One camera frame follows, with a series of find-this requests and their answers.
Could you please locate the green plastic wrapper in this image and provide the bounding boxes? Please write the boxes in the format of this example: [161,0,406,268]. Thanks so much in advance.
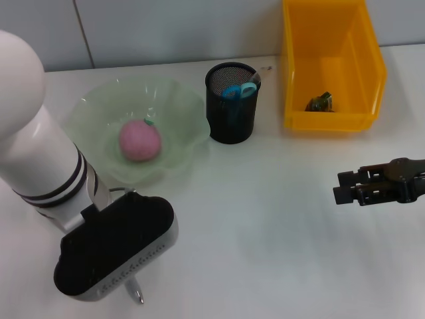
[305,91,336,113]

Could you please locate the grey ballpoint pen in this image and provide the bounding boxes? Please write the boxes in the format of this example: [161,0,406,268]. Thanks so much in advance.
[124,278,145,305]

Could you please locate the white plastic ruler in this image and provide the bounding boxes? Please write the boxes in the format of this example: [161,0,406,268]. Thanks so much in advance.
[247,64,276,88]

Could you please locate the blue scissors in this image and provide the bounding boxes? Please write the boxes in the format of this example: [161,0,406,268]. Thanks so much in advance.
[221,82,258,122]

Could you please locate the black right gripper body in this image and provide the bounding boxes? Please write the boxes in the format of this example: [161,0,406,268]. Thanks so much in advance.
[389,158,425,204]

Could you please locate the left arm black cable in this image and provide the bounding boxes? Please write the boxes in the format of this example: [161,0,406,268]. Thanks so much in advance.
[108,187,137,197]

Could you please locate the black mesh pen holder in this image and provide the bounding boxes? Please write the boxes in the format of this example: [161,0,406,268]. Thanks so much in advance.
[205,62,263,146]

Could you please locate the pink peach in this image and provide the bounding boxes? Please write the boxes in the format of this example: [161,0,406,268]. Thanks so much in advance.
[118,118,163,162]

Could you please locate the yellow plastic bin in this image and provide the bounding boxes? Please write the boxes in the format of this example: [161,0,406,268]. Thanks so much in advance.
[280,0,388,133]

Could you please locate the green glass fruit plate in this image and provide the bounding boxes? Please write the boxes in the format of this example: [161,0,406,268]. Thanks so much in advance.
[63,76,213,184]

